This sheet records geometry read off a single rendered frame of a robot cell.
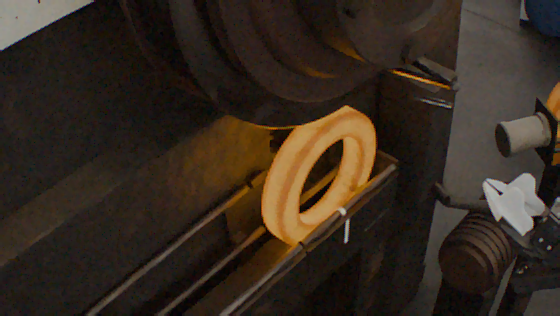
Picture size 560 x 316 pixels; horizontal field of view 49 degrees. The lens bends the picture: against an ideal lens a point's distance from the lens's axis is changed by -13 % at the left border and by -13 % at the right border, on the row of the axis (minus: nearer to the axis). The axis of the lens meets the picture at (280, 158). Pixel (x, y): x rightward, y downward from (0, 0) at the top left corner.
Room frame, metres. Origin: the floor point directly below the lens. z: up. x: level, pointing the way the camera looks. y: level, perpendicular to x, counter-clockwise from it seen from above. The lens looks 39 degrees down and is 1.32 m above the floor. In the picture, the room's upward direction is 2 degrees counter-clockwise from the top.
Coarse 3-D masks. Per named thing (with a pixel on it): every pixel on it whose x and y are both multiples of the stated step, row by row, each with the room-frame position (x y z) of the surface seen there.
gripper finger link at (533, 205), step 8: (520, 176) 0.61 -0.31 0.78; (528, 176) 0.60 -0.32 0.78; (496, 184) 0.62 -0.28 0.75; (504, 184) 0.62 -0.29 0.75; (512, 184) 0.61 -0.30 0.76; (520, 184) 0.60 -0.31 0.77; (528, 184) 0.60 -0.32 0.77; (528, 192) 0.60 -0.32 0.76; (528, 200) 0.59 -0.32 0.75; (536, 200) 0.59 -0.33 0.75; (528, 208) 0.59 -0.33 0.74; (536, 208) 0.58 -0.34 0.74; (544, 208) 0.58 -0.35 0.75; (536, 216) 0.58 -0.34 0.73
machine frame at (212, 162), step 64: (0, 64) 0.49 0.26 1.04; (64, 64) 0.54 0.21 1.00; (128, 64) 0.60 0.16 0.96; (448, 64) 1.01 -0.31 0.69; (0, 128) 0.48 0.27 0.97; (64, 128) 0.53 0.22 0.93; (128, 128) 0.59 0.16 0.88; (192, 128) 0.60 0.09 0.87; (256, 128) 0.66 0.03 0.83; (0, 192) 0.46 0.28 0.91; (64, 192) 0.50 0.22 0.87; (128, 192) 0.52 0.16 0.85; (192, 192) 0.58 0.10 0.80; (256, 192) 0.65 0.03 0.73; (320, 192) 0.75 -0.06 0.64; (0, 256) 0.40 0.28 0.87; (64, 256) 0.44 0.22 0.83; (128, 256) 0.50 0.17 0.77; (192, 256) 0.57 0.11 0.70; (384, 256) 0.90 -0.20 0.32
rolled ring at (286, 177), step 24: (336, 120) 0.64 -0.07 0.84; (360, 120) 0.68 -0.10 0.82; (288, 144) 0.62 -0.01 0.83; (312, 144) 0.61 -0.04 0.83; (360, 144) 0.68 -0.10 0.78; (288, 168) 0.60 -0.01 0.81; (360, 168) 0.68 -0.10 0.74; (264, 192) 0.60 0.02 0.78; (288, 192) 0.58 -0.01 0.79; (336, 192) 0.68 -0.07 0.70; (264, 216) 0.59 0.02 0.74; (288, 216) 0.58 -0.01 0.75; (312, 216) 0.64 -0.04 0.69; (288, 240) 0.58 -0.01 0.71
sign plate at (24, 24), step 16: (0, 0) 0.48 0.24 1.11; (16, 0) 0.49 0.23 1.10; (32, 0) 0.50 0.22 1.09; (48, 0) 0.52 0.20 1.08; (64, 0) 0.53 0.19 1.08; (80, 0) 0.54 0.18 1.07; (0, 16) 0.48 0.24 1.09; (16, 16) 0.49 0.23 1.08; (32, 16) 0.50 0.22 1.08; (48, 16) 0.51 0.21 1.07; (0, 32) 0.48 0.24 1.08; (16, 32) 0.49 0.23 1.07; (32, 32) 0.50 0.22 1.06; (0, 48) 0.47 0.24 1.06
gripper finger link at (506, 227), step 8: (504, 224) 0.56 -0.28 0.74; (504, 232) 0.56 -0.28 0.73; (512, 232) 0.55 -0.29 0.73; (512, 240) 0.54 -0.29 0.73; (520, 240) 0.54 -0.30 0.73; (528, 240) 0.54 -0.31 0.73; (520, 248) 0.53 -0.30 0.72; (528, 248) 0.53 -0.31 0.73; (528, 256) 0.52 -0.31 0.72; (536, 256) 0.53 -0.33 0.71
